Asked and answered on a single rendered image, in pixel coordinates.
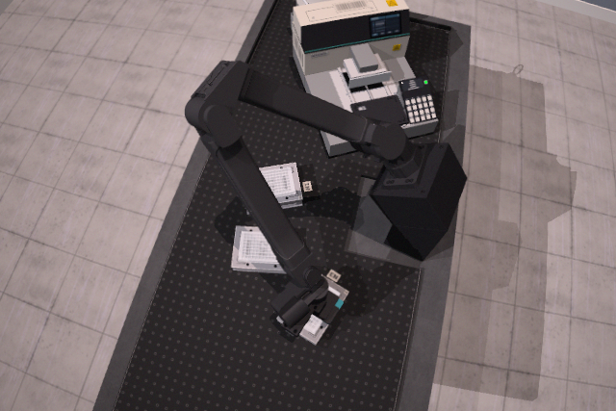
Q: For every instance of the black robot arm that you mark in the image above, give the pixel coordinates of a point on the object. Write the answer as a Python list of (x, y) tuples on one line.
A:
[(386, 141)]

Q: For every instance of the white multi-well plate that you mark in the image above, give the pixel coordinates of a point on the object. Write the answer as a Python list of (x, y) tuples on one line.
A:
[(248, 254), (314, 323), (280, 181)]

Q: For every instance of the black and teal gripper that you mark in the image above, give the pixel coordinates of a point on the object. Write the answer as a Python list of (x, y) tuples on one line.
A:
[(331, 308)]

